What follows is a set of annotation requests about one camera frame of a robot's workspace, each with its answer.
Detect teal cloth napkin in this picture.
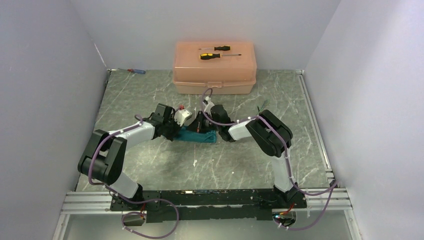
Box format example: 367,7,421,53
174,128,217,143

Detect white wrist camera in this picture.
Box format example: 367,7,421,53
173,105,193,127
201,95,215,115

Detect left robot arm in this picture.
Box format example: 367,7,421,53
77,103,193,210

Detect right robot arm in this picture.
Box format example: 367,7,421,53
186,104,298,208

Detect large yellow-black screwdriver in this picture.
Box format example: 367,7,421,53
199,53,242,61

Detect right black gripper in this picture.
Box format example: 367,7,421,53
185,111,221,134

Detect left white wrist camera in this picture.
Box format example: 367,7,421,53
173,105,193,127

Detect small yellow-black screwdriver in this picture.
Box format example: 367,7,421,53
198,45,231,52

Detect red-blue screwdriver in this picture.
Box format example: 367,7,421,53
118,68,146,75

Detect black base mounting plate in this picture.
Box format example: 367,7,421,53
110,188,307,223

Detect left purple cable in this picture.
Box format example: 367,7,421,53
87,114,180,240

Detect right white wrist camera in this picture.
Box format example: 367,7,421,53
201,95,215,115

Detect aluminium frame rail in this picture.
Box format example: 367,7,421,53
52,188,363,240

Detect pink plastic toolbox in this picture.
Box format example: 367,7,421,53
172,41,257,95

